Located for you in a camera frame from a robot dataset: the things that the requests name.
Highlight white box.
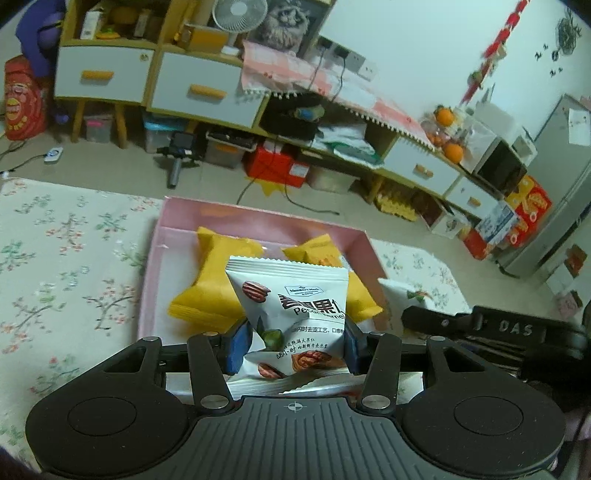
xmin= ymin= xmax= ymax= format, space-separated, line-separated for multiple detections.
xmin=475 ymin=102 xmax=514 ymax=139

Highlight floral tablecloth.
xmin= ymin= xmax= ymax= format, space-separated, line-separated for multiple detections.
xmin=0 ymin=178 xmax=472 ymax=467

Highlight framed cat picture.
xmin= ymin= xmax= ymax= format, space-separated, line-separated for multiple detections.
xmin=252 ymin=0 xmax=334 ymax=57

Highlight black bag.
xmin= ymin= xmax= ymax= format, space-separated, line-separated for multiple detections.
xmin=259 ymin=95 xmax=325 ymax=145

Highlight white nut snack packet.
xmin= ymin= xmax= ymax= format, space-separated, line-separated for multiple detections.
xmin=225 ymin=255 xmax=352 ymax=398

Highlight white desk fan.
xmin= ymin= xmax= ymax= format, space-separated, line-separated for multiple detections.
xmin=211 ymin=0 xmax=269 ymax=34

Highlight yellow snack packet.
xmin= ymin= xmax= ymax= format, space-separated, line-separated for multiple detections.
xmin=281 ymin=234 xmax=384 ymax=322
xmin=168 ymin=226 xmax=264 ymax=324

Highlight microwave oven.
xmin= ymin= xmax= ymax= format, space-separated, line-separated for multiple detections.
xmin=462 ymin=115 xmax=537 ymax=195

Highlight long low wooden cabinet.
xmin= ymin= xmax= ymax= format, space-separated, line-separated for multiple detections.
xmin=145 ymin=44 xmax=513 ymax=220

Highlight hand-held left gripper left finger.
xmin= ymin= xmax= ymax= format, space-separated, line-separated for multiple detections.
xmin=99 ymin=322 xmax=253 ymax=412

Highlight clear plastic storage bin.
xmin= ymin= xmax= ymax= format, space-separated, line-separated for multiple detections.
xmin=83 ymin=114 xmax=115 ymax=144
xmin=143 ymin=121 xmax=174 ymax=154

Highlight blue and white carton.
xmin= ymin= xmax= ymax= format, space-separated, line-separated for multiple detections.
xmin=475 ymin=200 xmax=516 ymax=244

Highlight red hanging decoration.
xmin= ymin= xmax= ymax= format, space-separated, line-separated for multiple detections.
xmin=462 ymin=0 xmax=528 ymax=108

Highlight pink checked cloth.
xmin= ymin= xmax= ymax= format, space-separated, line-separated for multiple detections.
xmin=240 ymin=41 xmax=437 ymax=149

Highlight stacked red cartons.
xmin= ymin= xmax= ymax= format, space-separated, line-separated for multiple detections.
xmin=503 ymin=175 xmax=553 ymax=246

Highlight red box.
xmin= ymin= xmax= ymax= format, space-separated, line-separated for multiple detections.
xmin=244 ymin=145 xmax=310 ymax=188

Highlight tall wooden shelf cabinet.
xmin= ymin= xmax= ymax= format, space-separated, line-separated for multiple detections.
xmin=53 ymin=0 xmax=162 ymax=149

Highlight silver fridge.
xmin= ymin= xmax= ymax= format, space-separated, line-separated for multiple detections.
xmin=496 ymin=95 xmax=591 ymax=288

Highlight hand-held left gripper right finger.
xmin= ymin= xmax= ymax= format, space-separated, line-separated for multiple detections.
xmin=344 ymin=320 xmax=481 ymax=411

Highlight pink-lined cardboard box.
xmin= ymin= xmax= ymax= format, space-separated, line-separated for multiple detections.
xmin=137 ymin=196 xmax=391 ymax=354

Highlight red printed bag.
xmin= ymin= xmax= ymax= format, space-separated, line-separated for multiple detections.
xmin=4 ymin=55 xmax=49 ymax=141

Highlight black handheld device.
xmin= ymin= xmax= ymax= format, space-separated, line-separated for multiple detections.
xmin=156 ymin=131 xmax=204 ymax=188

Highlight egg cartons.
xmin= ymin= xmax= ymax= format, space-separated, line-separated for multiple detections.
xmin=375 ymin=191 xmax=417 ymax=221

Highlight yellow box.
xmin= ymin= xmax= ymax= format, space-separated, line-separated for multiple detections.
xmin=186 ymin=23 xmax=230 ymax=52

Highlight purple plush toy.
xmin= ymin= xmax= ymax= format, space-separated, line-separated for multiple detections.
xmin=15 ymin=0 xmax=70 ymax=125

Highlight wall sockets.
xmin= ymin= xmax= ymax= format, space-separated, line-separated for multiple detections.
xmin=318 ymin=37 xmax=378 ymax=80

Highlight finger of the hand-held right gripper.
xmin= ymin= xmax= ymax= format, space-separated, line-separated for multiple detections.
xmin=402 ymin=305 xmax=476 ymax=337

